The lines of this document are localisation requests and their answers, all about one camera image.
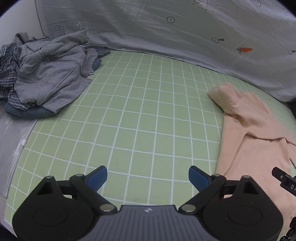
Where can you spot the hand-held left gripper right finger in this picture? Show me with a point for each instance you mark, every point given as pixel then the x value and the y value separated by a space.
pixel 198 177

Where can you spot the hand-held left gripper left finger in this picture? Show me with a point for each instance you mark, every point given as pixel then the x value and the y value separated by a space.
pixel 98 177

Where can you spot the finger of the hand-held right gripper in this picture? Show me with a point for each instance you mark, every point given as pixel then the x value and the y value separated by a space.
pixel 286 182

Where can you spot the beige long-sleeve top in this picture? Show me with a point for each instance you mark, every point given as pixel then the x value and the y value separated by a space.
pixel 249 139

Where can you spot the green checked bed sheet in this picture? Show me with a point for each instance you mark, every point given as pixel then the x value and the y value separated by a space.
pixel 143 115

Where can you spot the clear plastic sheet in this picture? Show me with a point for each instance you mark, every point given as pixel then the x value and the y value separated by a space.
pixel 11 143

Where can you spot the blue knit sweater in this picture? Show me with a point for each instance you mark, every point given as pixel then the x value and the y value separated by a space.
pixel 30 113

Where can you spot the grey zip hoodie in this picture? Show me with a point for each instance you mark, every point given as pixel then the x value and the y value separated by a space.
pixel 46 76

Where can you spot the dark checked shirt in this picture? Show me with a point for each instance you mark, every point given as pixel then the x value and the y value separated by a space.
pixel 5 69

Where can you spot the grey carrot-print sheet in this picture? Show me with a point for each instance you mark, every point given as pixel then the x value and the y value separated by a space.
pixel 161 27

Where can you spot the white board panel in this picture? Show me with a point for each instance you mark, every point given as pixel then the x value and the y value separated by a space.
pixel 23 27

